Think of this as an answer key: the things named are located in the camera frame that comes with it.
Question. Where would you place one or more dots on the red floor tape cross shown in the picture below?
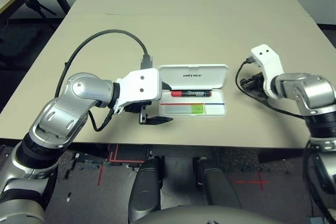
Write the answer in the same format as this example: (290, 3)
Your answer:
(260, 181)

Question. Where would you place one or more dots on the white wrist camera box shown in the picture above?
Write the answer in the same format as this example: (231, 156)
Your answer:
(267, 61)
(141, 85)

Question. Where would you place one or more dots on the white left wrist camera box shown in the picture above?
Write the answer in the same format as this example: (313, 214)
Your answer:
(141, 85)

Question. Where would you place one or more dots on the red whiteboard marker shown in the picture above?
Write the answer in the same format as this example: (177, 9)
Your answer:
(191, 93)

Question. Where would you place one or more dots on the grey robot left leg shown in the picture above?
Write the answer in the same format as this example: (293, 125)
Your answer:
(144, 190)

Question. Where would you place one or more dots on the grey robot torso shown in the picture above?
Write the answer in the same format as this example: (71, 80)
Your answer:
(210, 216)

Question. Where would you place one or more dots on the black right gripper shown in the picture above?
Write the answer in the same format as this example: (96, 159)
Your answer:
(256, 81)

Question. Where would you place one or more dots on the grey robot leg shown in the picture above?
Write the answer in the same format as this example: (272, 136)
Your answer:
(144, 190)
(218, 184)

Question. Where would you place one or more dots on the grey robot right leg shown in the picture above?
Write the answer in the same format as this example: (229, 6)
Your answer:
(218, 184)

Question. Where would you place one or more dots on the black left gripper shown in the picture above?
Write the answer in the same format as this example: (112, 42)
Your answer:
(134, 108)

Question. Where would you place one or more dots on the white hinged pencil case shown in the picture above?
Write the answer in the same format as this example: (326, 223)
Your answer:
(194, 75)

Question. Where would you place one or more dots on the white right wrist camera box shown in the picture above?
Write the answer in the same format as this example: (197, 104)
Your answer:
(267, 61)

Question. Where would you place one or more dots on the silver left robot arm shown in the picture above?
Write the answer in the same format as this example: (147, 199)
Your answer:
(60, 113)

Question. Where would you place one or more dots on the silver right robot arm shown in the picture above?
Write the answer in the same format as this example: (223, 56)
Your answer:
(309, 90)

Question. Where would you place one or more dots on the grey floor pedal box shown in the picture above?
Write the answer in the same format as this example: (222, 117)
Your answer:
(316, 220)

